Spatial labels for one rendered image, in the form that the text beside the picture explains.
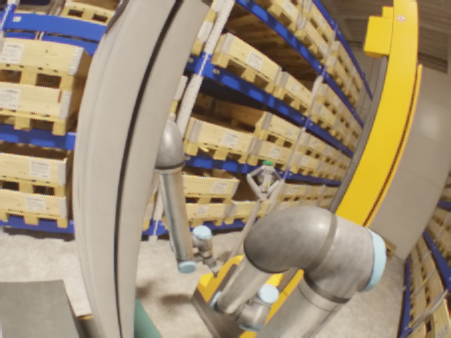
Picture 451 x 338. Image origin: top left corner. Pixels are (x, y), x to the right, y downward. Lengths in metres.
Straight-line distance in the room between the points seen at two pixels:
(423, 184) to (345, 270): 6.51
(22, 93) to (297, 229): 1.79
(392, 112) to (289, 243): 0.75
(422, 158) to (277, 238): 6.66
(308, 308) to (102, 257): 0.33
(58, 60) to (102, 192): 1.53
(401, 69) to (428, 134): 6.09
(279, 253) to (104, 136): 0.29
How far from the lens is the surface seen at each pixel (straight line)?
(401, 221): 6.80
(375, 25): 1.20
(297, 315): 0.40
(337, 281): 0.35
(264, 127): 2.36
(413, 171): 6.79
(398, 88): 0.97
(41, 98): 1.69
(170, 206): 0.70
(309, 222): 0.31
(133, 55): 0.15
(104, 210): 0.19
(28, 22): 1.92
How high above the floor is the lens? 1.65
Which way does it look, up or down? 15 degrees down
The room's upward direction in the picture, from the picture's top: 20 degrees clockwise
